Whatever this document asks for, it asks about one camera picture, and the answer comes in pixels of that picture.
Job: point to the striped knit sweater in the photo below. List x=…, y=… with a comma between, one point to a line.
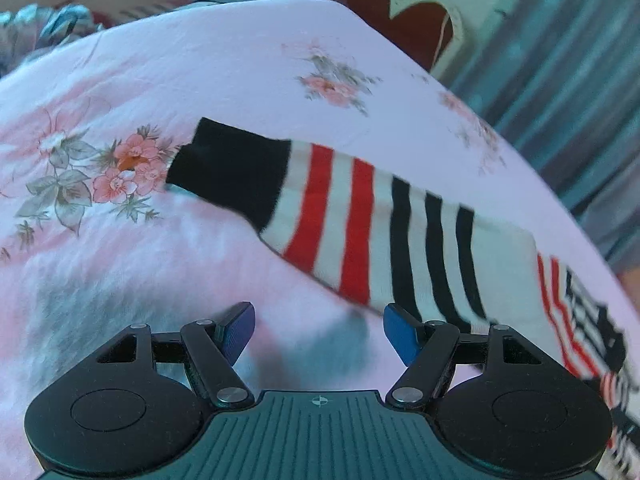
x=350, y=210

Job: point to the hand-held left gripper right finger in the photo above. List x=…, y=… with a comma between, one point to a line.
x=400, y=334

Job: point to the crumpled grey floral cloth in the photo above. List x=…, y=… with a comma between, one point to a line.
x=35, y=30

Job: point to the teal curtain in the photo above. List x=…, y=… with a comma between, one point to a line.
x=560, y=60

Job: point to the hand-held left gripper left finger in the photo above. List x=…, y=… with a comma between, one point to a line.
x=241, y=329

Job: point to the floral pink bedsheet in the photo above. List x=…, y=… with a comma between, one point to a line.
x=165, y=80

